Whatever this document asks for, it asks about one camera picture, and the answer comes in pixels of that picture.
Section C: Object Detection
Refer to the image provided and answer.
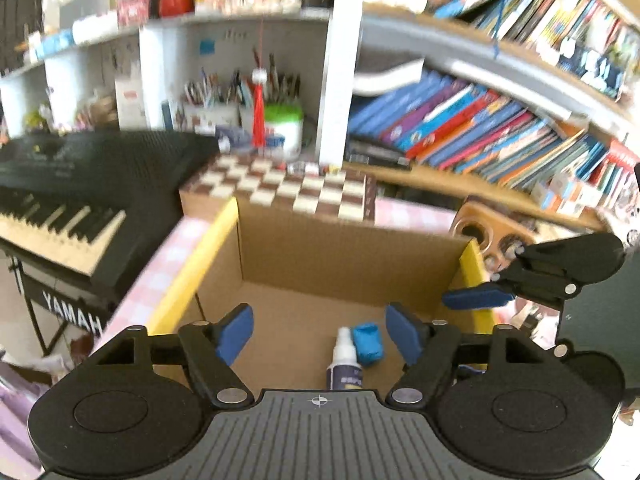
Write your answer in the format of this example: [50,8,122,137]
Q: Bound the wooden bookshelf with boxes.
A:
[345,0,640,233]

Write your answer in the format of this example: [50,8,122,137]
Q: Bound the black keyboard stand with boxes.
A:
[7,255,116,356]

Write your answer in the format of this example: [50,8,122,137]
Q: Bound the white shelf unit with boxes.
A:
[0,0,363,166]

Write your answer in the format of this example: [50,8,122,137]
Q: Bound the white box with red label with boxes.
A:
[115,77,147,130]

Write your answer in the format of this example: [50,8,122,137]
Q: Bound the blue clay lump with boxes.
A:
[351,322,386,363]

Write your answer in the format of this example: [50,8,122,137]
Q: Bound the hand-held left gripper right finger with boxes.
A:
[385,302,553,408]

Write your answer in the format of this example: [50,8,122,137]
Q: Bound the bunch of paint brushes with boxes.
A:
[240,52,302,108]

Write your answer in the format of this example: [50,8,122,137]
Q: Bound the row of colourful leaning books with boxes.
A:
[347,70,640,211]

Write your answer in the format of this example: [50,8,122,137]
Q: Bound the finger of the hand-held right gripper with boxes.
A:
[442,241,583,311]

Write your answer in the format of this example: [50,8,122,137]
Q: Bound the black electronic keyboard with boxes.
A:
[0,130,221,301]

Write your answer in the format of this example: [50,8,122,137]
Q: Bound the cardboard box with yellow flaps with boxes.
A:
[147,197,501,391]

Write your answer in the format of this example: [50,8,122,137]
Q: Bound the blue tissue pack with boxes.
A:
[34,30,76,59]

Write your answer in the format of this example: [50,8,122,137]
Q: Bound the small pink box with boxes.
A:
[116,0,150,27]

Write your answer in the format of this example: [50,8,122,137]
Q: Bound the yellow plush toy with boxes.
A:
[22,107,51,132]

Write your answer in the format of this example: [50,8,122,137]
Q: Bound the orange white small boxes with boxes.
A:
[531,170,603,217]

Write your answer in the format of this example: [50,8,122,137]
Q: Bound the wooden chessboard box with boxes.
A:
[179,152,378,223]

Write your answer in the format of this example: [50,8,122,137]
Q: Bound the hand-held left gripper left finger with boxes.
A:
[92,302,256,408]

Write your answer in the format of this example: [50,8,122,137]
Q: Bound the patterned white pen holder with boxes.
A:
[181,102,241,133]

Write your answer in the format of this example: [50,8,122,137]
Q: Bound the small white spray bottle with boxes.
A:
[326,326,363,391]

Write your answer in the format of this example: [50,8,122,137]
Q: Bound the red hanging tassel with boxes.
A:
[251,20,268,148]

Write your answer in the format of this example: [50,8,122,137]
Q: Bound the pile of stacked books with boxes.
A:
[425,0,640,103]

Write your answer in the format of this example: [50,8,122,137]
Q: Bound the bunch of pens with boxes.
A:
[182,67,241,108]

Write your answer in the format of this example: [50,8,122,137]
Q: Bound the white jar with green lid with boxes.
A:
[263,102,305,158]

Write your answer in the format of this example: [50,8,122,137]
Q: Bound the brown wooden retro radio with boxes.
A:
[447,195,541,273]

